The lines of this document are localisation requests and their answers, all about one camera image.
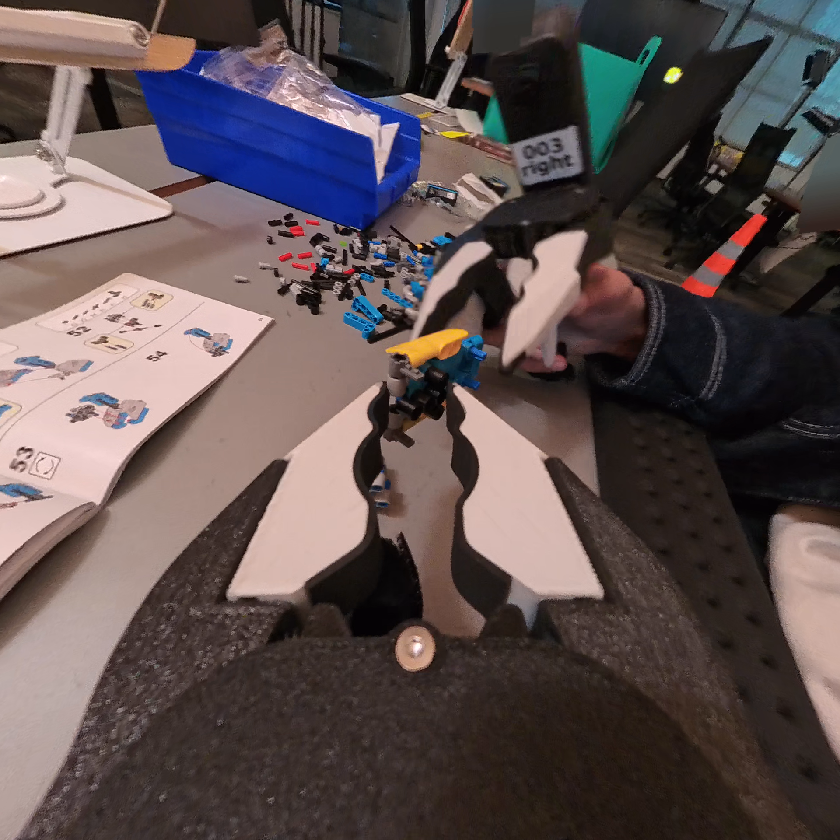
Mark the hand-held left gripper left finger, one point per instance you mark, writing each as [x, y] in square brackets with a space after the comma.
[308, 518]

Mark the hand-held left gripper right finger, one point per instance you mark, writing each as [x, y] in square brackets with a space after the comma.
[525, 518]

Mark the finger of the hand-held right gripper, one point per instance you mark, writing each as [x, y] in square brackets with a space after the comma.
[446, 282]
[551, 289]

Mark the black blue gear brick assembly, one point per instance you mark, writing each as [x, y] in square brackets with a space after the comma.
[382, 489]

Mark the blue yellow brick assembly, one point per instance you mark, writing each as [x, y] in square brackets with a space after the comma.
[433, 374]

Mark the wooden white desk lamp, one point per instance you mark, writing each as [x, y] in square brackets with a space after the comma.
[453, 59]

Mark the person's right hand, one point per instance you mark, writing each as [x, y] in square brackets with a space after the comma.
[610, 315]

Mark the teal plastic bin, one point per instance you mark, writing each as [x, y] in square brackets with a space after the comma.
[610, 92]

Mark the pile of loose brick pieces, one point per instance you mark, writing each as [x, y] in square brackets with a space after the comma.
[354, 269]

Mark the small clear parts bag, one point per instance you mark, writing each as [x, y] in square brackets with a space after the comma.
[459, 190]

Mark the black monitor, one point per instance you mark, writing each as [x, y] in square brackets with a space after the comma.
[676, 124]

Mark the black office chair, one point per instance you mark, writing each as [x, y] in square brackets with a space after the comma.
[754, 177]
[692, 170]

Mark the orange traffic cone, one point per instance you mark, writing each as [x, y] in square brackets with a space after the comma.
[725, 253]

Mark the open instruction booklet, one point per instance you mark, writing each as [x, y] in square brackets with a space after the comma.
[131, 380]

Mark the blue plastic bin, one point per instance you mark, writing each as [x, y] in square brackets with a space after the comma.
[262, 151]

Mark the clear plastic bags bundle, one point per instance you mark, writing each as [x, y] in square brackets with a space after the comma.
[295, 85]

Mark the white garment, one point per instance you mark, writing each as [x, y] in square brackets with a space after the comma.
[807, 590]

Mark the black partition panel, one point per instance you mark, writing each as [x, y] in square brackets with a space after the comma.
[223, 16]

